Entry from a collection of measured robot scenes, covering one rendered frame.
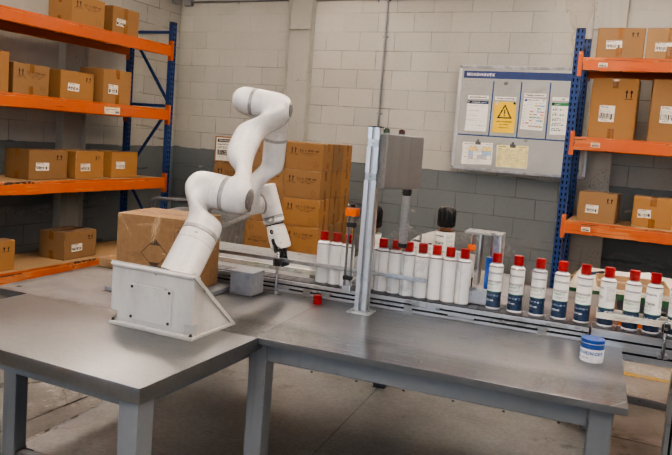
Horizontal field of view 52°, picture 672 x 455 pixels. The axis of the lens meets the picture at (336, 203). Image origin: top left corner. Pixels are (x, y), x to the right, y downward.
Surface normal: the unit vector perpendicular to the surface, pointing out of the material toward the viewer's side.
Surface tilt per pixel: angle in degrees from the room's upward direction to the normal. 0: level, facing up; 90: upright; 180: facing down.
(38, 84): 90
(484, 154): 90
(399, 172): 90
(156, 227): 90
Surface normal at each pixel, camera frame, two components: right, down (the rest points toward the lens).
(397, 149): 0.56, 0.12
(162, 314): -0.41, 0.05
